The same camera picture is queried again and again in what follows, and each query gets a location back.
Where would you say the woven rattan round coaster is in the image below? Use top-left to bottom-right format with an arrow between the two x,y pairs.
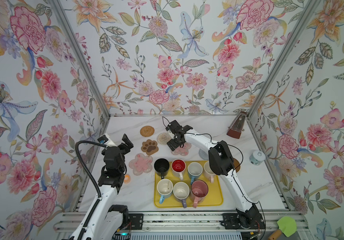
140,126 -> 155,138

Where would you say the pale pink flower coaster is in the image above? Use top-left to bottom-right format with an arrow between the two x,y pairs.
129,154 -> 153,176

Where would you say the white mug light-blue handle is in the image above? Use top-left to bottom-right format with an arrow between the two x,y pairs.
157,179 -> 173,204

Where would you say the green silicone spatula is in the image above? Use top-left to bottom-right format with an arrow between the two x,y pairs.
268,216 -> 297,240

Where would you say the brown wooden round coaster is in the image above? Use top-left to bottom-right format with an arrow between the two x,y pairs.
233,158 -> 240,172

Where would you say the small orange ball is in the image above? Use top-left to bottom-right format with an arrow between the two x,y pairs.
124,174 -> 131,184

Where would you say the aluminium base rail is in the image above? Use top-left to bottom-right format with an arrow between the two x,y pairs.
54,211 -> 309,233

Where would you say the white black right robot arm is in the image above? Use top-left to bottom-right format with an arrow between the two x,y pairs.
165,120 -> 266,229

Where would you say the white ceramic lidded jar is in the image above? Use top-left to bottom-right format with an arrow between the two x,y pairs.
249,150 -> 266,166

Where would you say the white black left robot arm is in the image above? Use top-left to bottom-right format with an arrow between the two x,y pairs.
69,134 -> 134,240

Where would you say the cork paw print coaster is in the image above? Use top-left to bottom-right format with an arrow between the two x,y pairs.
141,140 -> 159,156

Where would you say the white embroidered round coaster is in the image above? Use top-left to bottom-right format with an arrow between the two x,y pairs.
157,133 -> 172,146

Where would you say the red interior white mug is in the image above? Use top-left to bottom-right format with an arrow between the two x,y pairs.
171,159 -> 186,181

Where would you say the black mug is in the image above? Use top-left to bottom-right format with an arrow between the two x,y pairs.
154,158 -> 170,179

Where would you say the white mug blue handle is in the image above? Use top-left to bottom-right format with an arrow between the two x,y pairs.
187,162 -> 203,185

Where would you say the cream mug pink handle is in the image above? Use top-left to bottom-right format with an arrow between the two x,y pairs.
203,162 -> 216,183

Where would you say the brown wooden metronome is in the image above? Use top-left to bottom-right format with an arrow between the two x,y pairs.
227,111 -> 247,139

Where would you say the white mug purple handle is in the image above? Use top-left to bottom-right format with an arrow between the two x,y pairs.
173,182 -> 190,209

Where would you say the grey round coaster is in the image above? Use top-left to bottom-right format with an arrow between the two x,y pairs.
199,150 -> 209,161

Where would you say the yellow tray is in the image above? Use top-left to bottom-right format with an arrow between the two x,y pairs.
154,161 -> 224,209

